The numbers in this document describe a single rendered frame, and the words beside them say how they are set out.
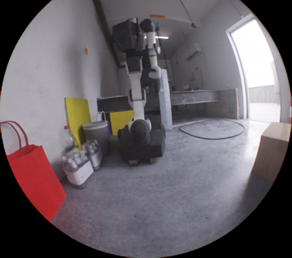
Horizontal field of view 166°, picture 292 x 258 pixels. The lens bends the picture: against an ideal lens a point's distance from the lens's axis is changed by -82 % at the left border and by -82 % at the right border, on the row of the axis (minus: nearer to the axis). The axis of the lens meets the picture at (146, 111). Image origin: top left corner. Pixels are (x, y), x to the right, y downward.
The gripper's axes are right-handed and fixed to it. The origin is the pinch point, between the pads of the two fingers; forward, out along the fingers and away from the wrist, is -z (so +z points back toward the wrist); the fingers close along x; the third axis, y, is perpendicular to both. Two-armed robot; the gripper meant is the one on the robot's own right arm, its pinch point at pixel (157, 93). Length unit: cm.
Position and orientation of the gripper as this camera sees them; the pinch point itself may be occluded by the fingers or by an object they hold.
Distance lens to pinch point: 117.7
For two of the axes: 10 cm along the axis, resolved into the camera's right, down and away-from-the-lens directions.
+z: -1.6, -7.9, -6.0
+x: 3.9, -6.0, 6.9
